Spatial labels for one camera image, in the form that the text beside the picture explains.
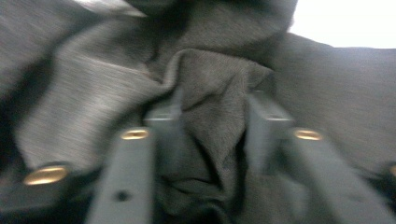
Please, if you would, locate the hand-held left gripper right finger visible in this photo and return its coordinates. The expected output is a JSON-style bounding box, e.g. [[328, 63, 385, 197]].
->
[[246, 90, 396, 224]]

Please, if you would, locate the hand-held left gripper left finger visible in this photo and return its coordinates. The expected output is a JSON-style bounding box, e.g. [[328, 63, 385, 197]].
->
[[85, 90, 185, 224]]

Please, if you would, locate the dark grey garment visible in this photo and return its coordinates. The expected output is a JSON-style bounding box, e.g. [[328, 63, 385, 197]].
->
[[0, 0, 396, 224]]

